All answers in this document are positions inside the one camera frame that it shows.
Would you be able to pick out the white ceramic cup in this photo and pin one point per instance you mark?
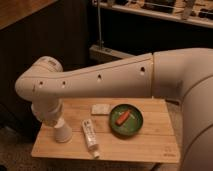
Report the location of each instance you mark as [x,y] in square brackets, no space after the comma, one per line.
[62,131]

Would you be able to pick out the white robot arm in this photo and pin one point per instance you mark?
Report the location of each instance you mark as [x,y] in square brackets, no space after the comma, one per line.
[185,75]

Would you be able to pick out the orange carrot piece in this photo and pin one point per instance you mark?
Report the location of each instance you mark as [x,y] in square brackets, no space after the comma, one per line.
[123,117]

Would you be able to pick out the green round plate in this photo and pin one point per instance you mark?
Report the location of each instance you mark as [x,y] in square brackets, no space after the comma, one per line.
[131,126]

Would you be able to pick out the white tube of paste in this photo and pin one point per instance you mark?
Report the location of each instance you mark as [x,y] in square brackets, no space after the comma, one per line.
[90,137]

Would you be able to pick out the metal shelf rack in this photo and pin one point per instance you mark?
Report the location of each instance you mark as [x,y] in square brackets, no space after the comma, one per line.
[189,13]

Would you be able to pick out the wooden cabinet top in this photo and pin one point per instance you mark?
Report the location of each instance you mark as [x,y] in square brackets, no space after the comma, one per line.
[12,11]

